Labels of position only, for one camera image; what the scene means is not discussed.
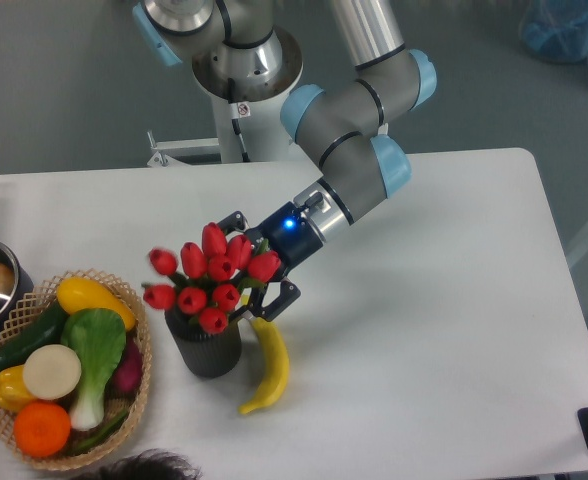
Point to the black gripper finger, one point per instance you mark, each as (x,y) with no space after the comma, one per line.
(234,222)
(254,306)

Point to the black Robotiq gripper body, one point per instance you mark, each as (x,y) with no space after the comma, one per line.
(289,234)

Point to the red tulip bouquet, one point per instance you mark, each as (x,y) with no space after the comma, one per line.
(205,280)

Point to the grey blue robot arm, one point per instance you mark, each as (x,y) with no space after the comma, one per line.
(343,133)

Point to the dark grey ribbed vase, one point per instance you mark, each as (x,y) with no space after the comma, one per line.
(205,355)

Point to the yellow banana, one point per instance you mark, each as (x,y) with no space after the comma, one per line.
(276,367)

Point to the yellow squash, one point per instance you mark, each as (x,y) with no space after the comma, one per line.
(78,293)

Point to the green bok choy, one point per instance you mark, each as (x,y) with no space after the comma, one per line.
(98,337)

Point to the purple sweet potato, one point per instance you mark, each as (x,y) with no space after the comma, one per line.
(128,374)

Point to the green cucumber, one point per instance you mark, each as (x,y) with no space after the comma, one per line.
(45,330)

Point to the woven wicker basket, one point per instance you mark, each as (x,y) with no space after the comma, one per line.
(27,311)

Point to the person's dark hair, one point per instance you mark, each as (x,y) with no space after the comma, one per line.
(148,465)

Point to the white round radish slice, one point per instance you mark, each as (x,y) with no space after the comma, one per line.
(52,372)

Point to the green chili pepper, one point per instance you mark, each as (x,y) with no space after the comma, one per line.
(100,436)

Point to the orange fruit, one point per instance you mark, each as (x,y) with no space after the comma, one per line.
(41,429)

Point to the yellow bell pepper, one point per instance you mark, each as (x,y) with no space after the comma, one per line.
(14,395)

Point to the blue plastic bag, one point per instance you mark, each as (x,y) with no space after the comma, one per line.
(556,31)

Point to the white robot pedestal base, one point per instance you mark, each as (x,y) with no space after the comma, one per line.
(247,88)

